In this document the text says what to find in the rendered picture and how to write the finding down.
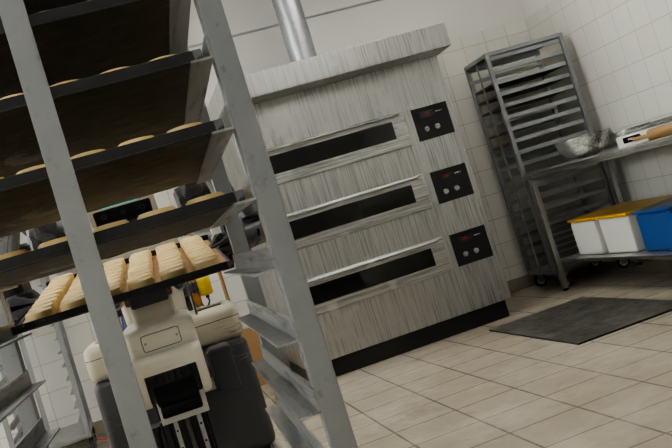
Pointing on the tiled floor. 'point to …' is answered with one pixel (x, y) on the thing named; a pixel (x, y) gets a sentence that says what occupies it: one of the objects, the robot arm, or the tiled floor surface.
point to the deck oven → (375, 198)
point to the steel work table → (614, 196)
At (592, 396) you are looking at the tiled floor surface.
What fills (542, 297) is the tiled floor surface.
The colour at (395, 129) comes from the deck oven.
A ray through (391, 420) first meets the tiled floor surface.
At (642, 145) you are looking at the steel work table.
